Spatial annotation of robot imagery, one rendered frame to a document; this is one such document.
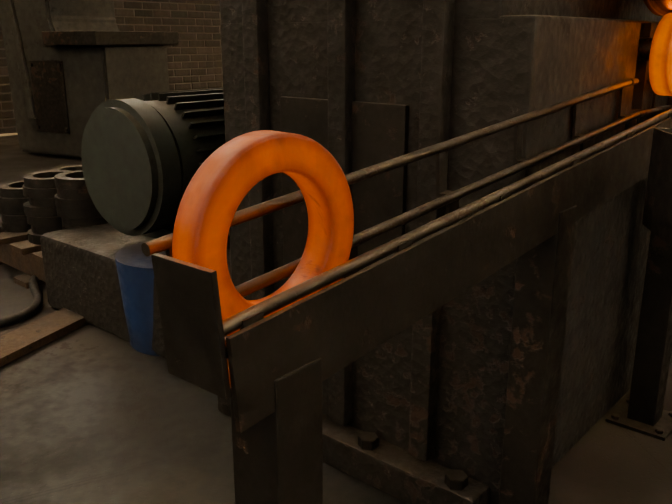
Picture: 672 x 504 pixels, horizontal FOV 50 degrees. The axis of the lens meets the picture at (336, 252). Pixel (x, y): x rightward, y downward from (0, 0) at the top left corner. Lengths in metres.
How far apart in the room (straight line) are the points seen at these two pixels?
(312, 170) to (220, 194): 0.10
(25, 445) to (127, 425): 0.21
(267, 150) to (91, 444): 1.19
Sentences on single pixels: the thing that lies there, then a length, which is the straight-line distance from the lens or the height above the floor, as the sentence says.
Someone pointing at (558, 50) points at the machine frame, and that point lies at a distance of 1.22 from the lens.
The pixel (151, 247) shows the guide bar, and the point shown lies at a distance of 0.61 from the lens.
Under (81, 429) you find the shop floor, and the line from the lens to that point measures 1.75.
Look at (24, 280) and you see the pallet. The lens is 2.77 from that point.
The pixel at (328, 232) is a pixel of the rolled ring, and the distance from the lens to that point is 0.66.
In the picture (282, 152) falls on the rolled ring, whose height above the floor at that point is 0.75.
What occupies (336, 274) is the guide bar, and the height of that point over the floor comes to 0.64.
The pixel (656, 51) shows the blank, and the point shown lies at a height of 0.82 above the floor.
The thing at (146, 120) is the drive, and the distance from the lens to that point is 1.99.
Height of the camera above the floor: 0.84
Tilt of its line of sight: 17 degrees down
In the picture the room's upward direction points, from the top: straight up
